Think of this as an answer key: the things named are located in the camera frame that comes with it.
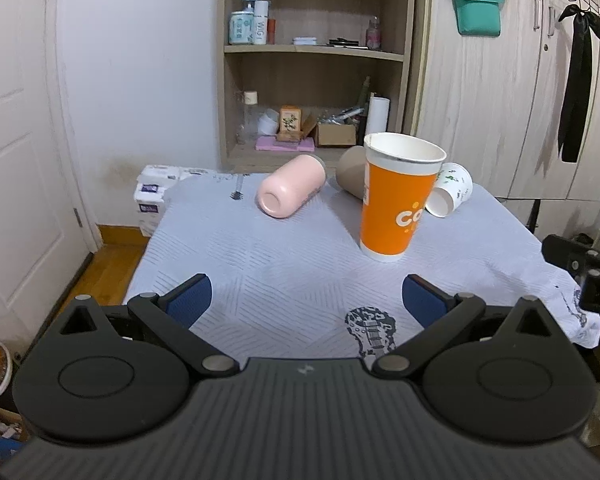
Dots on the white tube bottle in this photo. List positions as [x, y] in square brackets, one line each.
[261, 22]

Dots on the bottles on upper shelf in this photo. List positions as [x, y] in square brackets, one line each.
[241, 22]

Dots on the door hinge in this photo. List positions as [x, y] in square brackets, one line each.
[78, 217]

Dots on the white printed tablecloth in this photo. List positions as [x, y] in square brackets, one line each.
[280, 270]

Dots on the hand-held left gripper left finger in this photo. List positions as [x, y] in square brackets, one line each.
[192, 300]

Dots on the pink small bottle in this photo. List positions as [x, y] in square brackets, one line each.
[373, 35]

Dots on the wooden shelf unit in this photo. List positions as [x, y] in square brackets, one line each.
[320, 80]

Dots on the yellow floral box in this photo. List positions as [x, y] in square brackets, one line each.
[290, 122]

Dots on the green pouch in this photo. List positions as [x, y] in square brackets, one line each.
[475, 7]

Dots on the small cardboard box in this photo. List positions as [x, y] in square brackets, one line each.
[336, 135]

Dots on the white tissue pack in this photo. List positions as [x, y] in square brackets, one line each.
[167, 174]
[147, 207]

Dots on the dark green bottle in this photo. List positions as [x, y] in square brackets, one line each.
[364, 92]

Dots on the white door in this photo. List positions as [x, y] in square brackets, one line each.
[15, 160]

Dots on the pink cup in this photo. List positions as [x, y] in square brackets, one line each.
[290, 185]

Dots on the clear bottle beige cap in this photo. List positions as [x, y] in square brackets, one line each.
[249, 117]

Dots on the white paper roll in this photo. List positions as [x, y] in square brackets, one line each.
[378, 115]

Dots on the beige cup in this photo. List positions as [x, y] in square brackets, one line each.
[351, 172]

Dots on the wooden wardrobe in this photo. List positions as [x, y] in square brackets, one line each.
[510, 100]

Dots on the black ribbon bow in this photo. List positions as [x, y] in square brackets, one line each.
[577, 80]

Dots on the white flat tin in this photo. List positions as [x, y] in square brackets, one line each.
[305, 40]

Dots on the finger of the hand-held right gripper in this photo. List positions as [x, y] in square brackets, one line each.
[562, 252]

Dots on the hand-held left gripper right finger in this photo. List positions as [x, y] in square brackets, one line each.
[421, 302]

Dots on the white paper cup green print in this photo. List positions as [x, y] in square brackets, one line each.
[452, 187]

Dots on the orange paper cup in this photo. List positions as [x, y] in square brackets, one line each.
[392, 200]

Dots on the pink flat box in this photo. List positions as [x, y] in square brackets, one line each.
[285, 144]

